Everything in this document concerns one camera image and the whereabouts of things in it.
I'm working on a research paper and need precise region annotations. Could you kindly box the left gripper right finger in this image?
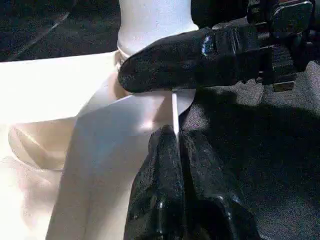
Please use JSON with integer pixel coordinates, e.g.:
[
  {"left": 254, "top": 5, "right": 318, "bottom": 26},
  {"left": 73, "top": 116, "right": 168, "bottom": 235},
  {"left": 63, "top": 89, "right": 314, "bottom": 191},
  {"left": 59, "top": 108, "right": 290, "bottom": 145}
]
[{"left": 179, "top": 129, "right": 261, "bottom": 240}]

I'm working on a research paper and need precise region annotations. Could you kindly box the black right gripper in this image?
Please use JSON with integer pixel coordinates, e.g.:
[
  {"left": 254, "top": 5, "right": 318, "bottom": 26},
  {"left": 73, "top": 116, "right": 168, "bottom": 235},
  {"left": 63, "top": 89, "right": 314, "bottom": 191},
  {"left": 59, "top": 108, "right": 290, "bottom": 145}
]
[{"left": 246, "top": 0, "right": 320, "bottom": 93}]

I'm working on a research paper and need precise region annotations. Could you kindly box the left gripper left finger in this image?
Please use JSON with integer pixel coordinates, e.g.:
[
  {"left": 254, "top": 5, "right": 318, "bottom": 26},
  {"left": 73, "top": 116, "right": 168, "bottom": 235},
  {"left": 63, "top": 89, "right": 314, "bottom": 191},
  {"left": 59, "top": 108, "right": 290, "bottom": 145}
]
[{"left": 123, "top": 124, "right": 188, "bottom": 240}]

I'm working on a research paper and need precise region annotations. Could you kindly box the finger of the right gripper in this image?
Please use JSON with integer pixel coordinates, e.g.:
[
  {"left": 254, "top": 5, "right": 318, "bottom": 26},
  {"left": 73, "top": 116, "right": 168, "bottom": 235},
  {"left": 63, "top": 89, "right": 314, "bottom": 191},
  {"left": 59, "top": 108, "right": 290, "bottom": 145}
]
[{"left": 117, "top": 21, "right": 273, "bottom": 95}]

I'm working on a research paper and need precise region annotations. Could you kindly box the white plastic table leg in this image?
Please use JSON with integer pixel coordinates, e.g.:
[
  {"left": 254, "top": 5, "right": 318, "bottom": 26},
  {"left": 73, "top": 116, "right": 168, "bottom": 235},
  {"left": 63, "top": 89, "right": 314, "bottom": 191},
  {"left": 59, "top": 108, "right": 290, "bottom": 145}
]
[{"left": 116, "top": 0, "right": 201, "bottom": 58}]

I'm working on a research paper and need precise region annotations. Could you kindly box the white plastic table top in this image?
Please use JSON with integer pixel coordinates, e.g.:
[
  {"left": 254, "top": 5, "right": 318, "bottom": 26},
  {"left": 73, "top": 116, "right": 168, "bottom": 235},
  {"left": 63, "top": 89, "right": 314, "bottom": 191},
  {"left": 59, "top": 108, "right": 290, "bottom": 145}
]
[{"left": 0, "top": 51, "right": 196, "bottom": 240}]

